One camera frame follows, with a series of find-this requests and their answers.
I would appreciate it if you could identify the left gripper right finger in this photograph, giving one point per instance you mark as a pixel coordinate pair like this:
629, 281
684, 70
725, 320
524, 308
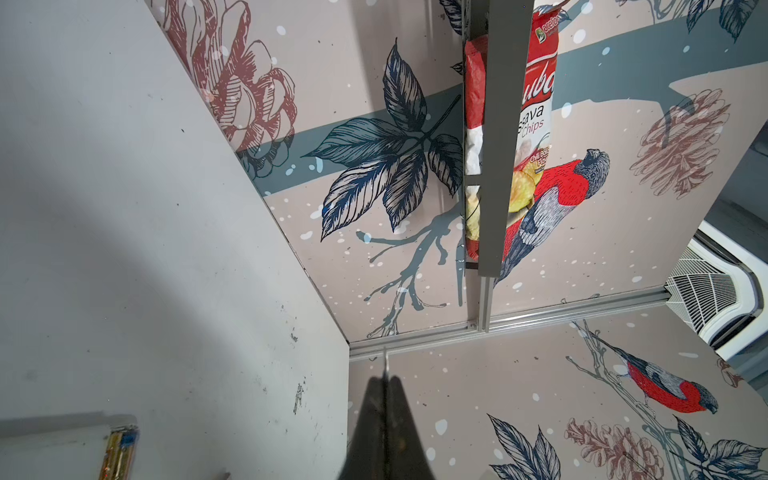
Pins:
405, 456

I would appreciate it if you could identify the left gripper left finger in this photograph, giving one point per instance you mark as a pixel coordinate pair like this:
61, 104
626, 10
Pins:
367, 451

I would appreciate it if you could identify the white remote control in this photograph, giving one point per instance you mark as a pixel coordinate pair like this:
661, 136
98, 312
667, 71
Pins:
57, 447

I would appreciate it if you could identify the gold AAA battery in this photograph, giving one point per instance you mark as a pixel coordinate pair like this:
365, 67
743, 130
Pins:
119, 454

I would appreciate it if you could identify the white ceiling air vent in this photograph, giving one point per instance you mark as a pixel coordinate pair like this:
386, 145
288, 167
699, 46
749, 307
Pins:
719, 289

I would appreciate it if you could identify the aluminium frame crossbar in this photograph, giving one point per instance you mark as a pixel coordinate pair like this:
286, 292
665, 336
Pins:
504, 323

